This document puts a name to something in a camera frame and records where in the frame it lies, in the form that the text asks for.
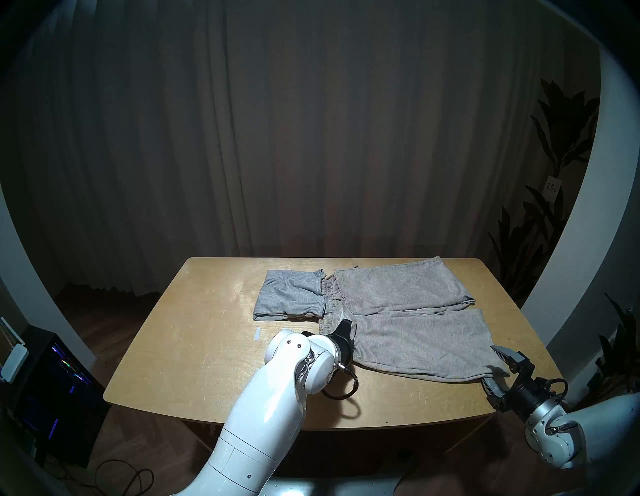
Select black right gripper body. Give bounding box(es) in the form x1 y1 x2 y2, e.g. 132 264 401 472
499 364 557 424

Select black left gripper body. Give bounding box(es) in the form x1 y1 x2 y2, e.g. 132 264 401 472
327 319 359 365

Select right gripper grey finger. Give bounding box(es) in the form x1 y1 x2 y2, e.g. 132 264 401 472
490 344 527 377
482 378 508 412

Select light grey shorts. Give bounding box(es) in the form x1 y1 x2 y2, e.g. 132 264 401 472
252 268 327 322

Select beige sweat shorts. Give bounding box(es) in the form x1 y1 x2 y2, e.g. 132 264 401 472
318 256 512 397

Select small dark leafy plant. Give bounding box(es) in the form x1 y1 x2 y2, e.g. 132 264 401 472
582 292 640 406

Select tall dark leafy plant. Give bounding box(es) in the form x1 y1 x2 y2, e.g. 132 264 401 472
487 78 601 303

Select light wooden table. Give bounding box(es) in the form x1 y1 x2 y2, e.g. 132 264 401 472
103 256 563 432

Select brown pleated curtain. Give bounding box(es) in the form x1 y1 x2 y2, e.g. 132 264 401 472
0 0 601 301

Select black computer tower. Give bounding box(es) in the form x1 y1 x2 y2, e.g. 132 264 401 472
10 325 112 469

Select white router box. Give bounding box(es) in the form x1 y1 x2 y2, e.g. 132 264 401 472
0 316 30 384

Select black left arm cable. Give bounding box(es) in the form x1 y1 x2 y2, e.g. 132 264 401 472
320 362 362 402

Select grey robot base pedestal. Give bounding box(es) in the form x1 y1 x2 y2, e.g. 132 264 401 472
265 472 412 496

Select black floor cable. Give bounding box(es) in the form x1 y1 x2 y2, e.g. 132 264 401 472
92 457 156 496

